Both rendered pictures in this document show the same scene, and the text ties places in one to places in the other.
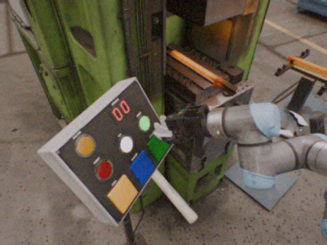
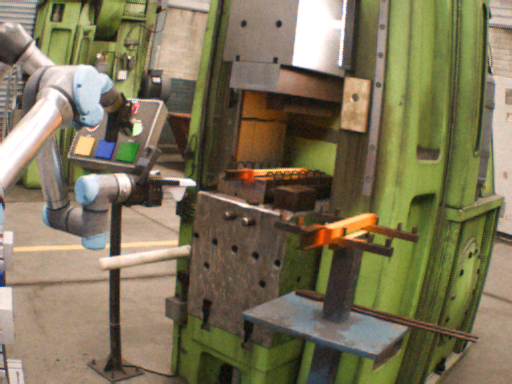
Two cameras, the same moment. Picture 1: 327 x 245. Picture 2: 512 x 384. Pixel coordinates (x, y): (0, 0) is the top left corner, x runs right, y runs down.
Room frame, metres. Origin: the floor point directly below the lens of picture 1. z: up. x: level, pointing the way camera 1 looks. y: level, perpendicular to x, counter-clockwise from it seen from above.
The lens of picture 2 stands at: (0.47, -2.02, 1.25)
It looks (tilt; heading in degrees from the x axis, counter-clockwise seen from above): 9 degrees down; 75
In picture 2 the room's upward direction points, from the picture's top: 7 degrees clockwise
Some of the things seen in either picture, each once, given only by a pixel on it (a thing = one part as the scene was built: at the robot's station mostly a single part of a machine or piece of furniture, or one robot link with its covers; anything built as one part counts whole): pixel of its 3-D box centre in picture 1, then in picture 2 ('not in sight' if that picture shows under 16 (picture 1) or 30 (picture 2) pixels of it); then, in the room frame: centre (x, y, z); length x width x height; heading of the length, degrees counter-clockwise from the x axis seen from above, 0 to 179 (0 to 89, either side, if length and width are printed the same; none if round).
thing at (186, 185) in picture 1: (182, 154); (267, 364); (1.11, -0.13, 0.23); 0.55 x 0.37 x 0.47; 37
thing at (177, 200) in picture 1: (163, 184); (145, 258); (0.62, 0.00, 0.62); 0.44 x 0.05 x 0.05; 37
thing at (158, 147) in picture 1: (157, 145); (127, 152); (0.53, 0.02, 1.01); 0.07 x 0.05 x 0.07; 152
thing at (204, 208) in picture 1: (198, 201); not in sight; (0.86, -0.25, 0.01); 0.58 x 0.39 x 0.01; 127
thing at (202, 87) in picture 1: (182, 70); (279, 182); (1.07, -0.09, 0.96); 0.42 x 0.20 x 0.09; 37
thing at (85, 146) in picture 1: (85, 146); not in sight; (0.39, 0.19, 1.16); 0.05 x 0.03 x 0.04; 127
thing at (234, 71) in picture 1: (228, 73); (295, 198); (1.06, -0.33, 0.95); 0.12 x 0.08 x 0.06; 37
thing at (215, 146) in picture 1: (185, 106); (283, 258); (1.11, -0.13, 0.69); 0.56 x 0.38 x 0.45; 37
